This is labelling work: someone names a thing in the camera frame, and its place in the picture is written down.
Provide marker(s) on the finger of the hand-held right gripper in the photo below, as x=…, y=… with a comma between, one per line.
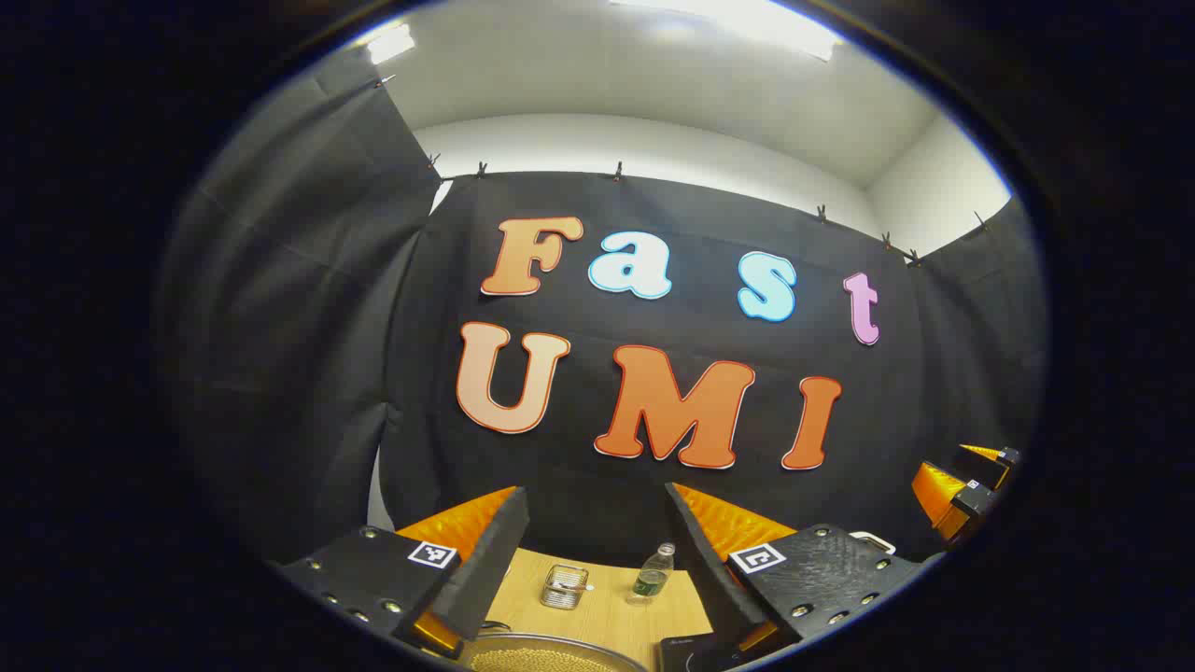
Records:
x=936, y=493
x=1001, y=459

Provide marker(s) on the black backdrop cloth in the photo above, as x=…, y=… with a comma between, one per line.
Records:
x=579, y=467

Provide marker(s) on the ceiling light panel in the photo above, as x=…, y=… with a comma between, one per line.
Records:
x=390, y=42

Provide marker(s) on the large pile of yellow soybeans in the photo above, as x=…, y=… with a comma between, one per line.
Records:
x=551, y=662

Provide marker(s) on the metal mesh cup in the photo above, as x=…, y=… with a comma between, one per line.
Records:
x=563, y=590

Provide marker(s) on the clear plastic water bottle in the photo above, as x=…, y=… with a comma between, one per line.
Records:
x=652, y=580

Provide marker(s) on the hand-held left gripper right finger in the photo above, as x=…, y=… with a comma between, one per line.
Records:
x=714, y=579

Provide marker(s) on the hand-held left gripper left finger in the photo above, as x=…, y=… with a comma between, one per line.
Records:
x=485, y=579

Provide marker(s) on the black induction cooktop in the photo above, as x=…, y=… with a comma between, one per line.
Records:
x=691, y=653

